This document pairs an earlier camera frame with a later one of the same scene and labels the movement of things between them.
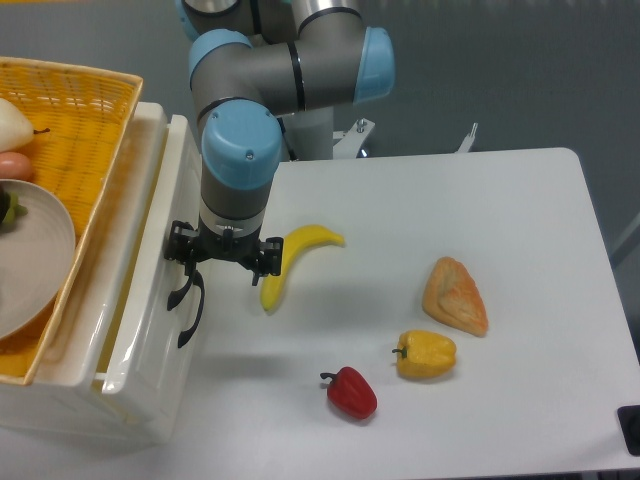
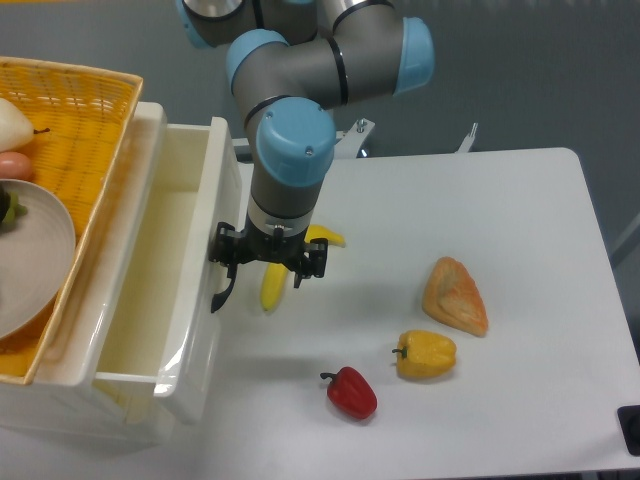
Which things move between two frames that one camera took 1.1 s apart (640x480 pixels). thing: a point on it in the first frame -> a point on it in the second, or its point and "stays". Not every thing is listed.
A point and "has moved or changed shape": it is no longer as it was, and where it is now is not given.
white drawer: (153, 337) has moved or changed shape
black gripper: (184, 239) -> (289, 250)
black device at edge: (628, 418) stays
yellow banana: (296, 240) stays
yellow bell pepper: (424, 354) stays
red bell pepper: (352, 393) stays
